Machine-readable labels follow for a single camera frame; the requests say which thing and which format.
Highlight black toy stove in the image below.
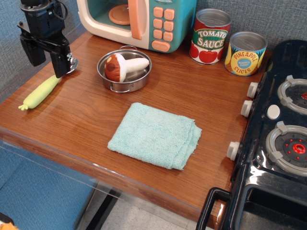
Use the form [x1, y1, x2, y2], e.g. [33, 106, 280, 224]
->
[197, 40, 307, 230]

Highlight silver metal pot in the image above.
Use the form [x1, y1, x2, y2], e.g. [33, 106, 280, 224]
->
[97, 46, 152, 93]

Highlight light blue folded cloth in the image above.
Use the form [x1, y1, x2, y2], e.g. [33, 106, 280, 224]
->
[107, 103, 202, 170]

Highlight pineapple slices can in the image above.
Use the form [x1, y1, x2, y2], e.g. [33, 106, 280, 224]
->
[224, 31, 268, 76]

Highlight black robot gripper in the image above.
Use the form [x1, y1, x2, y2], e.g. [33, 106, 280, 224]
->
[18, 0, 72, 78]

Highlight teal toy microwave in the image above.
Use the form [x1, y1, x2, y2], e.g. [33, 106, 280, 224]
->
[77, 0, 197, 53]

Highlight tomato sauce can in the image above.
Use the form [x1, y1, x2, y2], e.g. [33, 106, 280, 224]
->
[189, 8, 232, 64]

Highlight yellow handled metal spoon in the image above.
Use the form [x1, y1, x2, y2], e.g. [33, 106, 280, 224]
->
[18, 57, 79, 111]

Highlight orange plush toy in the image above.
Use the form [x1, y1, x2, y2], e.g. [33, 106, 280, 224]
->
[0, 222, 19, 230]

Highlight plush brown white mushroom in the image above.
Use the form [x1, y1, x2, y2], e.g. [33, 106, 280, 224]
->
[104, 53, 150, 82]

